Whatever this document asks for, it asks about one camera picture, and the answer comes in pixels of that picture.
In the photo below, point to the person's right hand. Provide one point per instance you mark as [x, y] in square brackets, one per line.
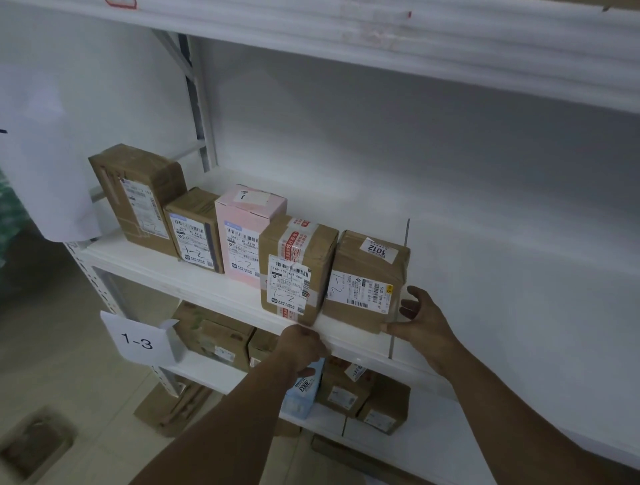
[430, 330]

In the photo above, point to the person's left hand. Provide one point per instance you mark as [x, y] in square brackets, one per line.
[300, 350]

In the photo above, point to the brown parcel white label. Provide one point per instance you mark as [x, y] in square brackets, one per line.
[262, 345]

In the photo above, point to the light blue box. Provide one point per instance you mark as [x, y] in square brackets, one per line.
[305, 394]

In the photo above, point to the bottom-shelf brown parcels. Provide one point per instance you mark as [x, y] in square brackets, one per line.
[345, 394]

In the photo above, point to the brown parcel marked 1-3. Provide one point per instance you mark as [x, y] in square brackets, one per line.
[390, 399]

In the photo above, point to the white metal shelf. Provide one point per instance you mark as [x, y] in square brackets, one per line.
[500, 275]

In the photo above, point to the green printed cardboard box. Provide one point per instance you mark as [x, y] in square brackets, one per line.
[210, 330]

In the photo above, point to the red-taped parcel marked 1-2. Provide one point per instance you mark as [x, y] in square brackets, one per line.
[325, 250]

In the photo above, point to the brown parcel 1012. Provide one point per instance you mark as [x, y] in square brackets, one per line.
[350, 255]

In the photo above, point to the pink package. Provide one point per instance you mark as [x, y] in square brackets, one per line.
[250, 205]

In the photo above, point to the brown box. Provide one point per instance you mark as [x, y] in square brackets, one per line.
[145, 165]

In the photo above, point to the person's right forearm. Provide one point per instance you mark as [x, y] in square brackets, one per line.
[525, 424]

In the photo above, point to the person's left forearm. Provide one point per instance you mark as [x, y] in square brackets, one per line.
[225, 429]

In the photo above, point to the torn brown cardboard sheet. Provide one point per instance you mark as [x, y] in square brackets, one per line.
[286, 428]

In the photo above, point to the flattened brown cardboard sheet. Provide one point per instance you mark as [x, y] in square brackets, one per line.
[360, 462]

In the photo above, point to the white paper shelf label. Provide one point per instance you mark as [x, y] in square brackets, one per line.
[137, 342]
[45, 175]

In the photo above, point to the square floor drain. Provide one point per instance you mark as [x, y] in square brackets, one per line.
[35, 444]

